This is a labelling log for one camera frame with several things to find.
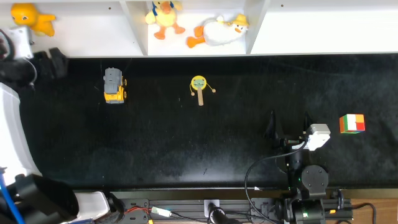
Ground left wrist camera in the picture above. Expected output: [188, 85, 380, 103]
[2, 26, 34, 60]

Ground white plush duck yellow hat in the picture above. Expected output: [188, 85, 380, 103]
[186, 13, 250, 49]

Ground black cable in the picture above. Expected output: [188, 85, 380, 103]
[244, 141, 308, 224]

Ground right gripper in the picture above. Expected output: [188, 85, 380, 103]
[263, 110, 314, 151]

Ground yellow rubber duck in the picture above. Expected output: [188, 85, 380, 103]
[11, 2, 57, 37]

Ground white shelf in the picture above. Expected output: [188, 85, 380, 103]
[0, 0, 398, 58]

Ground grey and yellow toy truck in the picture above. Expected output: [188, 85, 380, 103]
[103, 67, 128, 105]

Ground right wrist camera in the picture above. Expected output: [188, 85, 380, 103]
[303, 123, 331, 152]

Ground mounting rail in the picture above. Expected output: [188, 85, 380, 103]
[108, 189, 377, 224]

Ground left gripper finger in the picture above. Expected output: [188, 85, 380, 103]
[32, 50, 52, 80]
[49, 47, 68, 79]

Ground many-coloured puzzle cube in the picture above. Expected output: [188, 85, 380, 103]
[339, 113, 366, 134]

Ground blue cable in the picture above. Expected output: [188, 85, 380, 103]
[0, 167, 26, 224]

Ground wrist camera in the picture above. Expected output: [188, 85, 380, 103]
[303, 123, 331, 152]
[2, 26, 34, 60]

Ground yellow cat face rattle drum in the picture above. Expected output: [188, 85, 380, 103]
[188, 75, 217, 107]

